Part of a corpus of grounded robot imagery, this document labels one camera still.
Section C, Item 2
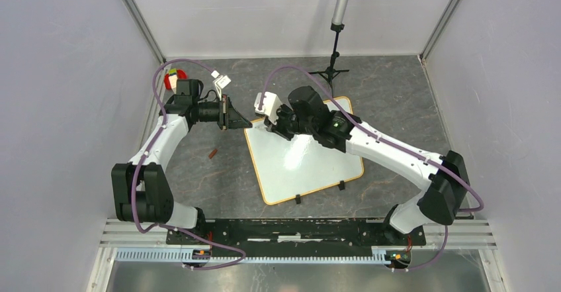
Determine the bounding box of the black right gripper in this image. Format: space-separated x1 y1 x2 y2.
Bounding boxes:
264 102 316 141

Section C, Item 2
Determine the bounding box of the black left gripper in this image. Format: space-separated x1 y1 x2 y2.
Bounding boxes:
193 95 252 130

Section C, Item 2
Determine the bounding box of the red marker cap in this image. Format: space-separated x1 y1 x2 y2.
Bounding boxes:
208 149 218 159

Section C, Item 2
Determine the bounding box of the yellow framed whiteboard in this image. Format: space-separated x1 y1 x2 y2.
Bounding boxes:
244 119 365 205

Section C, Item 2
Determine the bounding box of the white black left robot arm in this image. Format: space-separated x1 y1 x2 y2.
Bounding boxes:
111 79 252 244

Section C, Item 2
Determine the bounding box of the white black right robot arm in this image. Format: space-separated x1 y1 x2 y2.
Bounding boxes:
254 86 469 244

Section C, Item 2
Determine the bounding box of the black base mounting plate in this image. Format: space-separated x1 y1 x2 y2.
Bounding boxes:
193 218 426 258

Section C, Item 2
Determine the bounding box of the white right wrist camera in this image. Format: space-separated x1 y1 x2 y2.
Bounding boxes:
254 91 282 125

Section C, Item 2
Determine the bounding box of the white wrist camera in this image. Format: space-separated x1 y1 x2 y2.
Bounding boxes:
211 70 231 100
254 91 282 125

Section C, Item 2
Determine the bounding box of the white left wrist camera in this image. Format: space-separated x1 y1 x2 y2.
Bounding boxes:
211 70 231 100

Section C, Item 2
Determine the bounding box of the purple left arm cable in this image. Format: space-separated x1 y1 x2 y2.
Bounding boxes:
130 58 246 271

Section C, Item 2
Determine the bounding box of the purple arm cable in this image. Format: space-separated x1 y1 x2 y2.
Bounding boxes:
130 58 246 271
259 65 485 272

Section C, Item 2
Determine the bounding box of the black tripod camera stand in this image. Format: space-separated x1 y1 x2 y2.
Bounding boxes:
310 0 349 93

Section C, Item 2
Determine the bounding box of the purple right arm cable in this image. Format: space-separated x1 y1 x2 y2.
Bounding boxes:
259 65 485 272

